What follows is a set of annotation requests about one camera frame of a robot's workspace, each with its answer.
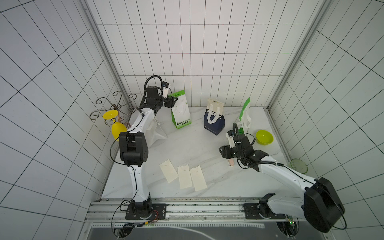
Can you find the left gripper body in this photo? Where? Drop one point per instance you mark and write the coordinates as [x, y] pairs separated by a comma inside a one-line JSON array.
[[168, 102]]

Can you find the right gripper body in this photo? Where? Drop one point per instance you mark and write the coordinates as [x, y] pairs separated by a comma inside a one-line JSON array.
[[226, 151]]

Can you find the green white bag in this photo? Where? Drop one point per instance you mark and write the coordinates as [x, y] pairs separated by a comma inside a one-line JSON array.
[[180, 111], [244, 120]]

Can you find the white paper bag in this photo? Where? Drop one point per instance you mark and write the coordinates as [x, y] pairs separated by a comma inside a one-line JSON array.
[[154, 132]]

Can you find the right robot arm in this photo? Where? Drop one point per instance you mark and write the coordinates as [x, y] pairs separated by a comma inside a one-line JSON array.
[[316, 200]]

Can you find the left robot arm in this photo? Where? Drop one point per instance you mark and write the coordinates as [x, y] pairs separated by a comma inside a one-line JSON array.
[[134, 149]]

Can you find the green bowl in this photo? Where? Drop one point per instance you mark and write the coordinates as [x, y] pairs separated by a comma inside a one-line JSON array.
[[264, 137]]

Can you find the navy beige bag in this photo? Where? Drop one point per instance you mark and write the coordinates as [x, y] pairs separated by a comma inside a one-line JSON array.
[[214, 120]]

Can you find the cream receipt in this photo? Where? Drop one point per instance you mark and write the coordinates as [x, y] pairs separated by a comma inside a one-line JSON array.
[[198, 178], [169, 171], [185, 179]]

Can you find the black scroll metal stand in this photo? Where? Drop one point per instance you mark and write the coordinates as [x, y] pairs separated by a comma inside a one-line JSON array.
[[123, 110]]

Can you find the yellow cup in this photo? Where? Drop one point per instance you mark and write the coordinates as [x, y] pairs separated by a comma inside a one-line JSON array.
[[118, 128]]

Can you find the yellow saucer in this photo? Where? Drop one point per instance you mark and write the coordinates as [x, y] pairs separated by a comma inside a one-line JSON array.
[[111, 114]]

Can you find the green glass coaster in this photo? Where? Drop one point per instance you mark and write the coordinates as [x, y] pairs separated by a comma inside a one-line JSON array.
[[299, 166]]

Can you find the cream receipt far left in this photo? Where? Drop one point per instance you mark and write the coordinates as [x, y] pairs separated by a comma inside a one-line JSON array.
[[169, 171]]

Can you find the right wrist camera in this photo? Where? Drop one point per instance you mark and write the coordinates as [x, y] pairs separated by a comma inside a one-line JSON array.
[[231, 140]]

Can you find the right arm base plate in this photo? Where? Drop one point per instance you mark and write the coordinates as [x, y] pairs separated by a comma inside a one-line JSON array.
[[260, 212]]

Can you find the aluminium rail frame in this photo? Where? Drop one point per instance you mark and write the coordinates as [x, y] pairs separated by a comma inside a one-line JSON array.
[[181, 213]]

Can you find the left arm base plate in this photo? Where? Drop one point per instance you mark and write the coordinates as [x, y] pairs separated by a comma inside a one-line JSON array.
[[146, 212]]

